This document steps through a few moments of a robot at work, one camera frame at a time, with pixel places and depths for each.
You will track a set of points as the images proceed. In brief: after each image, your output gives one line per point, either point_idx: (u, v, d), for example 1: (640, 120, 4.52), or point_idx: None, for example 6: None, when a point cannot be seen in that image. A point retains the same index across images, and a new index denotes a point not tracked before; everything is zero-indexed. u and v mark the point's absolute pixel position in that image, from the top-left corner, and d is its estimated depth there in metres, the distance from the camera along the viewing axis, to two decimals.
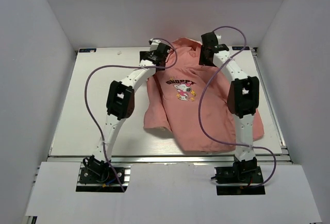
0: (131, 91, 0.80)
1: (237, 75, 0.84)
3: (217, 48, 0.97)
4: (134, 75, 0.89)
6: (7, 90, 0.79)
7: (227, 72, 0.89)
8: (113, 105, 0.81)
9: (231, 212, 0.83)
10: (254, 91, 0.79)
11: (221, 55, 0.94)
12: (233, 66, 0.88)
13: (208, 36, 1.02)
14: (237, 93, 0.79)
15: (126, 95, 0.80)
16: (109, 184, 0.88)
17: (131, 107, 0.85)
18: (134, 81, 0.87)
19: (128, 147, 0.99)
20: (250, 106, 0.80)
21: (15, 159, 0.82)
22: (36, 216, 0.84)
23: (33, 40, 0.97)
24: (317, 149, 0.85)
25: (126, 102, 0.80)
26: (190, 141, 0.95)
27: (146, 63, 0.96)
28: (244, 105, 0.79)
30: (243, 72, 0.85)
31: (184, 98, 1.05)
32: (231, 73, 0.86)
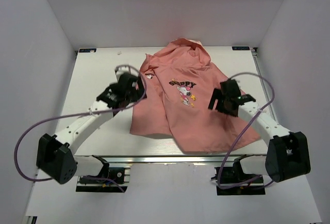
0: (65, 152, 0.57)
1: (275, 132, 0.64)
3: (242, 99, 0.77)
4: (75, 126, 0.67)
6: (7, 91, 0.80)
7: (260, 127, 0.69)
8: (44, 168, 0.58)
9: (230, 212, 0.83)
10: (303, 153, 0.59)
11: (248, 106, 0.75)
12: (267, 120, 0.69)
13: (228, 85, 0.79)
14: (283, 157, 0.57)
15: (59, 158, 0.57)
16: (109, 184, 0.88)
17: (71, 169, 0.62)
18: (75, 133, 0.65)
19: (129, 147, 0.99)
20: (297, 173, 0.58)
21: (15, 159, 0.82)
22: (36, 216, 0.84)
23: (34, 40, 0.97)
24: (317, 149, 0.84)
25: (59, 166, 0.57)
26: (188, 144, 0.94)
27: (99, 104, 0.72)
28: (291, 171, 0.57)
30: (281, 126, 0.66)
31: (186, 102, 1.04)
32: (265, 128, 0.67)
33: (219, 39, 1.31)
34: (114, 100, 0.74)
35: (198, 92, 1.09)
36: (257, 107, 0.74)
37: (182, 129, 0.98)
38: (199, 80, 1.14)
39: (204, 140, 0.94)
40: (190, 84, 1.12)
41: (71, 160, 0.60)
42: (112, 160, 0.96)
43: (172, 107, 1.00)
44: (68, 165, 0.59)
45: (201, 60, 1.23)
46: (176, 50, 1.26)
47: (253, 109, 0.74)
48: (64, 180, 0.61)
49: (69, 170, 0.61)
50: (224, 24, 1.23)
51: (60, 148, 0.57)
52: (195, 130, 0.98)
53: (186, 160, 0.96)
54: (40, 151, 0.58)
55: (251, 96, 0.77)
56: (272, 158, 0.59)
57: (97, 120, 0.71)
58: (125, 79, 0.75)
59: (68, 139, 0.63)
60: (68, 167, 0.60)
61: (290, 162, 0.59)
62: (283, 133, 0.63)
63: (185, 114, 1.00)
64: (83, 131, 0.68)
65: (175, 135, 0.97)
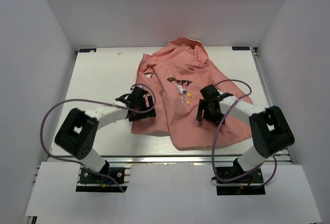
0: (93, 123, 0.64)
1: (254, 109, 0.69)
3: (221, 97, 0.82)
4: (102, 109, 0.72)
6: (7, 91, 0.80)
7: (241, 112, 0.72)
8: (63, 139, 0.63)
9: (230, 212, 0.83)
10: (282, 122, 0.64)
11: (227, 100, 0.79)
12: (245, 104, 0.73)
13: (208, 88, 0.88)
14: (264, 128, 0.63)
15: (85, 128, 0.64)
16: (109, 184, 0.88)
17: (88, 147, 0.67)
18: (101, 114, 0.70)
19: (130, 147, 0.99)
20: (284, 143, 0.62)
21: (15, 159, 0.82)
22: (36, 216, 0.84)
23: (33, 40, 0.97)
24: (317, 150, 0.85)
25: (82, 137, 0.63)
26: (181, 141, 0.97)
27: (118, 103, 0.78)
28: (276, 142, 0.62)
30: (257, 106, 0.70)
31: (182, 99, 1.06)
32: (245, 112, 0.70)
33: (219, 39, 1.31)
34: (129, 104, 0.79)
35: (194, 90, 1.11)
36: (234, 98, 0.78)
37: (179, 126, 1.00)
38: (196, 79, 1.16)
39: (197, 137, 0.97)
40: (186, 82, 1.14)
41: (92, 136, 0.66)
42: (112, 160, 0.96)
43: (170, 105, 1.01)
44: (88, 140, 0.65)
45: (199, 58, 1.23)
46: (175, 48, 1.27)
47: (232, 100, 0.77)
48: (80, 156, 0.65)
49: (87, 146, 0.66)
50: (224, 24, 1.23)
51: (88, 119, 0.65)
52: (189, 127, 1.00)
53: (186, 160, 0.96)
54: (68, 122, 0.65)
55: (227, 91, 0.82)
56: (257, 134, 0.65)
57: (116, 114, 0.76)
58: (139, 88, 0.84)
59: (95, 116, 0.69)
60: (87, 142, 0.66)
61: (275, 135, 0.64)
62: (260, 110, 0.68)
63: (182, 112, 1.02)
64: (106, 115, 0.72)
65: (172, 133, 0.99)
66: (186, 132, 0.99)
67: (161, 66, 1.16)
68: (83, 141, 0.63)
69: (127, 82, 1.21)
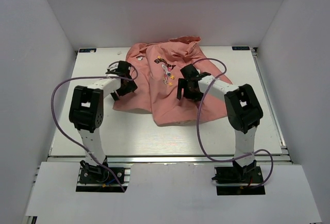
0: (100, 92, 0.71)
1: (229, 88, 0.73)
3: (200, 76, 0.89)
4: (100, 82, 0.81)
6: (7, 91, 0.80)
7: (217, 91, 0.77)
8: (77, 114, 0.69)
9: (230, 212, 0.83)
10: (253, 99, 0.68)
11: (206, 80, 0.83)
12: (220, 83, 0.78)
13: (188, 68, 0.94)
14: (236, 106, 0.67)
15: (95, 99, 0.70)
16: (109, 184, 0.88)
17: (100, 115, 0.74)
18: (101, 86, 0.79)
19: (130, 147, 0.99)
20: (254, 117, 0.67)
21: (15, 158, 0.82)
22: (36, 216, 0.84)
23: (33, 40, 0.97)
24: (317, 149, 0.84)
25: (95, 107, 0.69)
26: (160, 119, 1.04)
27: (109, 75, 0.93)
28: (248, 117, 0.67)
30: (232, 85, 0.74)
31: (165, 81, 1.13)
32: (221, 90, 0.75)
33: (218, 39, 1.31)
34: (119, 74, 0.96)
35: (179, 73, 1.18)
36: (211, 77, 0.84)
37: (161, 105, 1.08)
38: (181, 63, 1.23)
39: (176, 115, 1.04)
40: (171, 66, 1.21)
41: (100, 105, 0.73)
42: (112, 160, 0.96)
43: (154, 86, 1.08)
44: (99, 109, 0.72)
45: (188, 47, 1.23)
46: (170, 39, 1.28)
47: (209, 79, 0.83)
48: (96, 124, 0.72)
49: (99, 115, 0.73)
50: (224, 23, 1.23)
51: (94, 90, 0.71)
52: (169, 106, 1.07)
53: (186, 160, 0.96)
54: (75, 100, 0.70)
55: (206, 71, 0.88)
56: (231, 111, 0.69)
57: (114, 82, 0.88)
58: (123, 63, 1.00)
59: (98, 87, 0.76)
60: (99, 111, 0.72)
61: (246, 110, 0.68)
62: (233, 88, 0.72)
63: (164, 92, 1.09)
64: (106, 86, 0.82)
65: (154, 111, 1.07)
66: (167, 110, 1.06)
67: (150, 50, 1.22)
68: (96, 110, 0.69)
69: None
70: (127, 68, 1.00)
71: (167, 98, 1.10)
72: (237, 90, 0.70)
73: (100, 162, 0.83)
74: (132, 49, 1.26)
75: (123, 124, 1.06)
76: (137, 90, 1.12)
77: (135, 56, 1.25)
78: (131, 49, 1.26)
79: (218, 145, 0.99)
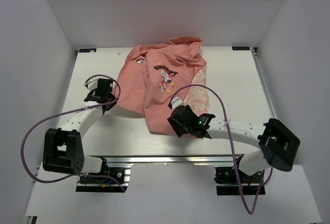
0: (75, 135, 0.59)
1: (254, 131, 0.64)
3: (202, 122, 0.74)
4: (77, 118, 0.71)
6: (7, 91, 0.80)
7: (239, 136, 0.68)
8: (54, 161, 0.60)
9: (230, 211, 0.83)
10: (284, 130, 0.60)
11: (213, 125, 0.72)
12: (237, 125, 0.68)
13: (182, 115, 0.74)
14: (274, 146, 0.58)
15: (70, 143, 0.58)
16: (109, 184, 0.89)
17: (81, 159, 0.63)
18: (78, 123, 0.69)
19: (128, 148, 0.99)
20: (294, 150, 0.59)
21: (15, 159, 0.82)
22: (37, 216, 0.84)
23: (33, 41, 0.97)
24: (317, 150, 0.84)
25: (70, 154, 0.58)
26: (153, 127, 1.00)
27: (89, 102, 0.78)
28: (290, 153, 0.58)
30: (254, 124, 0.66)
31: (163, 88, 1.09)
32: (245, 134, 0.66)
33: (218, 39, 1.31)
34: (100, 99, 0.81)
35: (178, 80, 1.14)
36: (223, 120, 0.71)
37: (155, 112, 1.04)
38: (183, 70, 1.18)
39: (169, 125, 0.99)
40: (174, 72, 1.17)
41: (79, 149, 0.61)
42: (112, 160, 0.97)
43: (150, 91, 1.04)
44: (78, 153, 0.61)
45: (191, 52, 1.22)
46: (170, 39, 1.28)
47: (220, 124, 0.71)
48: (77, 171, 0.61)
49: (79, 159, 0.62)
50: (224, 23, 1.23)
51: (68, 134, 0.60)
52: (164, 115, 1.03)
53: (186, 160, 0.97)
54: (49, 148, 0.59)
55: (208, 113, 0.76)
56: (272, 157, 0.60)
57: (93, 113, 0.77)
58: (102, 82, 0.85)
59: (74, 127, 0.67)
60: (79, 155, 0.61)
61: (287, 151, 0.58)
62: (259, 128, 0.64)
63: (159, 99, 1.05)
64: (84, 121, 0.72)
65: (148, 117, 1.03)
66: (161, 118, 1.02)
67: (151, 53, 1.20)
68: (73, 157, 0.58)
69: None
70: (108, 87, 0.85)
71: (162, 105, 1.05)
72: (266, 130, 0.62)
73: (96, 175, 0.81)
74: (132, 52, 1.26)
75: (124, 131, 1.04)
76: (134, 93, 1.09)
77: (135, 59, 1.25)
78: (131, 52, 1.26)
79: (219, 146, 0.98)
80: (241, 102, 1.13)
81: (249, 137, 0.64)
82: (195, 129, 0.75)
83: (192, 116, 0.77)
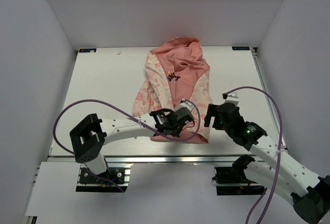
0: (98, 139, 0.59)
1: (306, 180, 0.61)
3: (250, 132, 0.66)
4: (122, 124, 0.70)
6: (7, 90, 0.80)
7: (285, 172, 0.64)
8: (75, 137, 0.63)
9: (231, 212, 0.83)
10: None
11: (263, 144, 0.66)
12: (292, 165, 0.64)
13: (230, 115, 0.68)
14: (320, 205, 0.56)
15: (90, 140, 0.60)
16: (109, 184, 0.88)
17: (92, 156, 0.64)
18: (116, 130, 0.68)
19: (129, 147, 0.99)
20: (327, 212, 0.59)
21: (15, 159, 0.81)
22: (36, 216, 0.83)
23: (32, 40, 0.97)
24: (317, 150, 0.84)
25: (84, 148, 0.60)
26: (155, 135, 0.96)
27: (149, 120, 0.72)
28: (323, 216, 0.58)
30: (308, 171, 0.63)
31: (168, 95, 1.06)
32: (293, 176, 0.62)
33: (219, 39, 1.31)
34: (164, 125, 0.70)
35: (182, 85, 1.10)
36: (276, 147, 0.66)
37: None
38: (186, 72, 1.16)
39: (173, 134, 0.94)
40: (176, 77, 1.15)
41: (96, 150, 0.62)
42: (112, 160, 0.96)
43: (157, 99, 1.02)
44: (92, 152, 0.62)
45: (193, 53, 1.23)
46: (171, 39, 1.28)
47: (270, 148, 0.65)
48: (79, 161, 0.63)
49: (89, 156, 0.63)
50: (224, 23, 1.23)
51: (96, 134, 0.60)
52: None
53: (187, 159, 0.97)
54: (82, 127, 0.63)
55: (260, 127, 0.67)
56: (304, 207, 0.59)
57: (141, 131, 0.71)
58: (183, 113, 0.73)
59: (109, 131, 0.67)
60: (92, 154, 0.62)
61: (323, 212, 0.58)
62: (311, 179, 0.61)
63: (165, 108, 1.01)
64: (124, 131, 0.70)
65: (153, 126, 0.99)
66: None
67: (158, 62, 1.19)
68: (83, 153, 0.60)
69: (130, 85, 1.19)
70: (179, 121, 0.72)
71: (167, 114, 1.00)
72: (319, 185, 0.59)
73: (95, 175, 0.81)
74: (160, 70, 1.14)
75: None
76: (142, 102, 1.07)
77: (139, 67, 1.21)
78: (158, 69, 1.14)
79: (217, 144, 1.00)
80: (241, 102, 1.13)
81: (297, 181, 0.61)
82: (237, 134, 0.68)
83: (239, 120, 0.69)
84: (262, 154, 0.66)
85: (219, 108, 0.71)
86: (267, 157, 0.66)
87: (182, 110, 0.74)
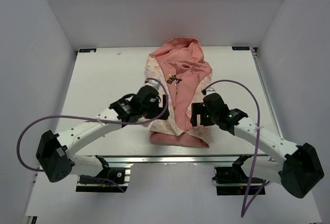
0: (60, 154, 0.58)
1: (284, 149, 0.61)
3: (233, 116, 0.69)
4: (82, 130, 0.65)
6: (7, 90, 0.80)
7: (265, 147, 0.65)
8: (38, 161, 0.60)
9: (231, 212, 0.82)
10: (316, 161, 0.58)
11: (243, 124, 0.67)
12: (270, 137, 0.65)
13: (215, 102, 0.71)
14: (299, 171, 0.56)
15: (53, 158, 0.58)
16: (109, 184, 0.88)
17: (65, 170, 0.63)
18: (76, 138, 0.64)
19: (129, 148, 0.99)
20: (314, 181, 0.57)
21: (15, 159, 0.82)
22: (36, 216, 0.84)
23: (33, 40, 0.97)
24: (317, 149, 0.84)
25: (50, 167, 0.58)
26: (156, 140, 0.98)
27: (109, 113, 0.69)
28: (309, 182, 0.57)
30: (286, 142, 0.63)
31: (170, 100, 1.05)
32: (273, 148, 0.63)
33: (218, 39, 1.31)
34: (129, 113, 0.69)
35: (183, 88, 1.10)
36: (254, 124, 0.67)
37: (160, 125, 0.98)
38: (187, 74, 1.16)
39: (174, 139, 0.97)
40: (177, 79, 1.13)
41: (65, 164, 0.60)
42: (112, 160, 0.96)
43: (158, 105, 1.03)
44: (61, 167, 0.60)
45: (194, 54, 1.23)
46: (171, 39, 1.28)
47: (250, 126, 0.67)
48: (54, 180, 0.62)
49: (62, 171, 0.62)
50: (224, 23, 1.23)
51: (56, 149, 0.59)
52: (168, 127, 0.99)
53: (187, 159, 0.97)
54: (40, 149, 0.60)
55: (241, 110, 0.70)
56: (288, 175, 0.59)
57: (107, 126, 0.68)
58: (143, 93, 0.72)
59: (68, 142, 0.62)
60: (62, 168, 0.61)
61: (307, 178, 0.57)
62: (290, 149, 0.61)
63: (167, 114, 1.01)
64: (85, 137, 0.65)
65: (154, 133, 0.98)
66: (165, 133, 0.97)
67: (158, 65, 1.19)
68: (52, 171, 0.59)
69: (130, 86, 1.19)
70: (145, 102, 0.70)
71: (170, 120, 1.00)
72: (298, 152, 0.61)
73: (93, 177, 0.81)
74: (159, 73, 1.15)
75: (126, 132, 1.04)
76: None
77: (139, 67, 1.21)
78: (157, 72, 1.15)
79: (217, 144, 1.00)
80: (241, 102, 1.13)
81: (276, 151, 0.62)
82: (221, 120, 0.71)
83: (223, 107, 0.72)
84: (244, 134, 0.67)
85: (205, 97, 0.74)
86: (248, 136, 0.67)
87: (141, 91, 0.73)
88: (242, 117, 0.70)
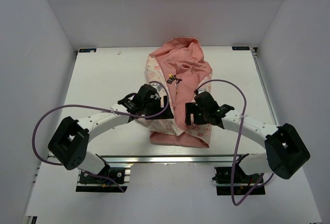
0: (83, 135, 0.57)
1: (266, 131, 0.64)
3: (221, 110, 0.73)
4: (99, 117, 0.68)
6: (7, 91, 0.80)
7: (249, 132, 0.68)
8: (56, 147, 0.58)
9: (231, 212, 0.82)
10: (297, 140, 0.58)
11: (229, 114, 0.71)
12: (253, 122, 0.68)
13: (204, 99, 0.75)
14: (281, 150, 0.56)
15: (76, 140, 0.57)
16: (109, 184, 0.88)
17: (80, 157, 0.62)
18: (95, 123, 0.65)
19: (129, 148, 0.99)
20: (299, 160, 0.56)
21: (15, 159, 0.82)
22: (36, 216, 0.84)
23: (33, 40, 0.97)
24: (317, 149, 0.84)
25: (71, 149, 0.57)
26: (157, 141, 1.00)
27: (119, 107, 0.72)
28: (294, 161, 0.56)
30: (268, 125, 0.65)
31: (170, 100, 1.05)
32: (256, 131, 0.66)
33: (218, 39, 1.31)
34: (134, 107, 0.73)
35: (183, 88, 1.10)
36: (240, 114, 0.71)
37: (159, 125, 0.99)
38: (187, 74, 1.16)
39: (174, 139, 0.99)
40: (177, 79, 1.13)
41: (83, 148, 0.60)
42: (112, 160, 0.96)
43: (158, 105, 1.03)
44: (80, 151, 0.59)
45: (194, 54, 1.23)
46: (171, 39, 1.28)
47: (236, 116, 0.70)
48: (70, 167, 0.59)
49: (78, 157, 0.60)
50: (224, 23, 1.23)
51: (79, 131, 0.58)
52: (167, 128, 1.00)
53: (188, 160, 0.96)
54: (59, 133, 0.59)
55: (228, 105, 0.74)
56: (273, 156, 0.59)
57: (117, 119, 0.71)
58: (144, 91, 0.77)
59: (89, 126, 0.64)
60: (79, 154, 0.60)
61: (291, 158, 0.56)
62: (271, 130, 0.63)
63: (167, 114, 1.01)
64: (102, 123, 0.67)
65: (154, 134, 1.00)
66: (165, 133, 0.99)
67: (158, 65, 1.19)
68: (72, 154, 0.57)
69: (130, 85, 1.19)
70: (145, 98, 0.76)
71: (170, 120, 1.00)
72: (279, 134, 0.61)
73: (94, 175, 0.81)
74: (159, 73, 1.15)
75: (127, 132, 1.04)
76: None
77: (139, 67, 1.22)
78: (157, 72, 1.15)
79: (217, 144, 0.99)
80: (241, 102, 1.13)
81: (258, 134, 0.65)
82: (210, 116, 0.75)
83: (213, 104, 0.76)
84: (231, 124, 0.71)
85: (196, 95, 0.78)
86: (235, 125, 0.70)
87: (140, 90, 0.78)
88: (229, 109, 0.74)
